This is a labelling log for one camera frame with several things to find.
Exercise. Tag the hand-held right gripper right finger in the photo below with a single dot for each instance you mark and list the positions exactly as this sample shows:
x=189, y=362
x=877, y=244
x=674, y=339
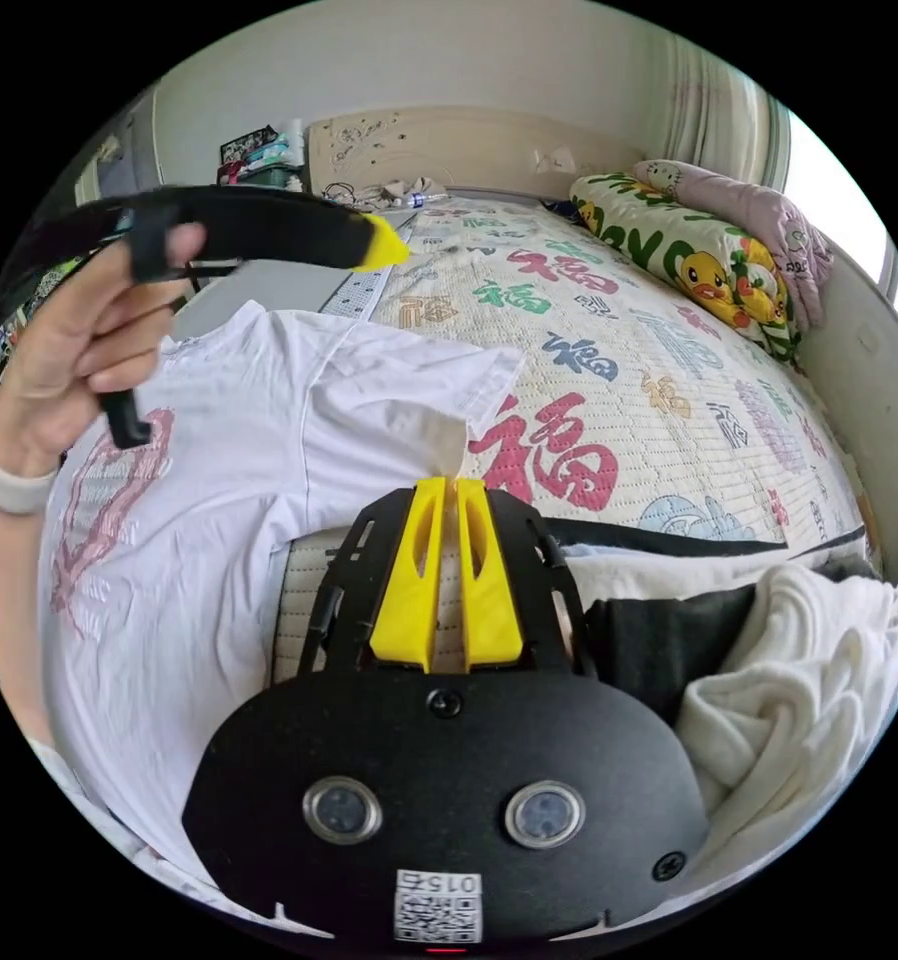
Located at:
x=488, y=592

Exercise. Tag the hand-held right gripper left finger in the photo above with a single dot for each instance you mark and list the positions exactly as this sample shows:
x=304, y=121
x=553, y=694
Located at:
x=408, y=585

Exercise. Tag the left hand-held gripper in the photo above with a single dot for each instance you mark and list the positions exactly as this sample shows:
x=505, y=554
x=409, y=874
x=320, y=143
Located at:
x=276, y=225

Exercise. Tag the white t-shirt with pink print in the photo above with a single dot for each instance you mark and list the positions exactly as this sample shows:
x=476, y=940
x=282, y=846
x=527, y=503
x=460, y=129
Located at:
x=216, y=465

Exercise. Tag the person's left forearm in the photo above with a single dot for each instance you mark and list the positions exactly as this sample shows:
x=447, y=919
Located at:
x=3, y=585

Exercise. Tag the person's left hand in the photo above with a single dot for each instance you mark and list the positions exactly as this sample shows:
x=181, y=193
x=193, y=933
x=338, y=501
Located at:
x=66, y=352

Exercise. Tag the clear plastic bottle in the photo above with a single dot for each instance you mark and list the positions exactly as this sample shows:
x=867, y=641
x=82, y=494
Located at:
x=423, y=199

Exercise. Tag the grey folding board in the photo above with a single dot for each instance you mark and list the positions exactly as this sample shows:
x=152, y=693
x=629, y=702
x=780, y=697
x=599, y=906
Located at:
x=284, y=289

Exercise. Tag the shelf with boxes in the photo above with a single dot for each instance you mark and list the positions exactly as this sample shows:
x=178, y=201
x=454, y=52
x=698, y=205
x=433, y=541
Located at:
x=261, y=161

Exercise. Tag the bed with printed quilt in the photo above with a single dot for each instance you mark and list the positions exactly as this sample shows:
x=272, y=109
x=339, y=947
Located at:
x=644, y=352

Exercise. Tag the duck print rolled blanket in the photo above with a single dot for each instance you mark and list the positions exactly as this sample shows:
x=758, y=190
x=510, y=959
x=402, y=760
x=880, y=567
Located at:
x=689, y=247

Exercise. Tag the pile of clothes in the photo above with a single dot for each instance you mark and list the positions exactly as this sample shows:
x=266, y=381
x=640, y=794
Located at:
x=786, y=675

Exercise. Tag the pale curtain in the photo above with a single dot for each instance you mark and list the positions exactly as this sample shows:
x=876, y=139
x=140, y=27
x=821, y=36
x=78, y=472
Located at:
x=719, y=105

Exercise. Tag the pink rolled blanket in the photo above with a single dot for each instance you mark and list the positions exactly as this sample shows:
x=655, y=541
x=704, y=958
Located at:
x=756, y=202

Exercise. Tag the window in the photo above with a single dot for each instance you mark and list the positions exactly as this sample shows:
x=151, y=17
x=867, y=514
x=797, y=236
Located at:
x=831, y=195

